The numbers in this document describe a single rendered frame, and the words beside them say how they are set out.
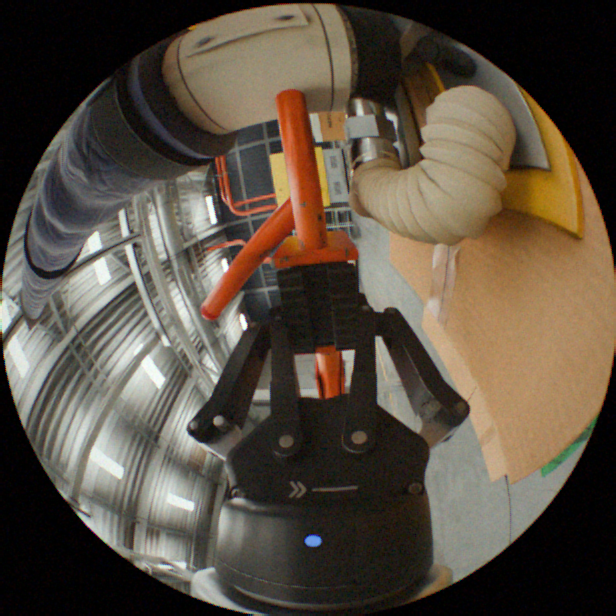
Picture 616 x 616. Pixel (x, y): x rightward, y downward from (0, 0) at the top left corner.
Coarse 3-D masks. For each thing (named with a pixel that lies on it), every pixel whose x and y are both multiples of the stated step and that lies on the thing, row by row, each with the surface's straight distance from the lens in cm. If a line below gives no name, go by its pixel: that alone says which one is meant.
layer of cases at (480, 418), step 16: (432, 320) 116; (432, 336) 118; (448, 352) 104; (448, 368) 105; (464, 368) 93; (464, 384) 94; (480, 400) 86; (480, 416) 88; (480, 432) 89; (496, 448) 82; (496, 464) 84
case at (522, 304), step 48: (432, 96) 23; (480, 240) 17; (528, 240) 14; (576, 240) 12; (432, 288) 25; (480, 288) 18; (528, 288) 14; (576, 288) 12; (480, 336) 18; (528, 336) 15; (576, 336) 13; (480, 384) 19; (528, 384) 15; (576, 384) 13; (528, 432) 16; (576, 432) 14
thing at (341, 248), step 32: (288, 256) 14; (320, 256) 14; (352, 256) 14; (288, 288) 14; (320, 288) 15; (352, 288) 14; (288, 320) 15; (320, 320) 16; (352, 320) 15; (320, 352) 18
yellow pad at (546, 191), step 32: (448, 64) 14; (480, 64) 15; (512, 96) 13; (544, 128) 12; (512, 160) 12; (544, 160) 11; (512, 192) 13; (544, 192) 12; (576, 192) 11; (576, 224) 11
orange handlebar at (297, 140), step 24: (288, 96) 17; (288, 120) 16; (288, 144) 15; (312, 144) 16; (288, 168) 15; (312, 168) 15; (312, 192) 14; (312, 216) 14; (312, 240) 15; (336, 360) 20; (336, 384) 23
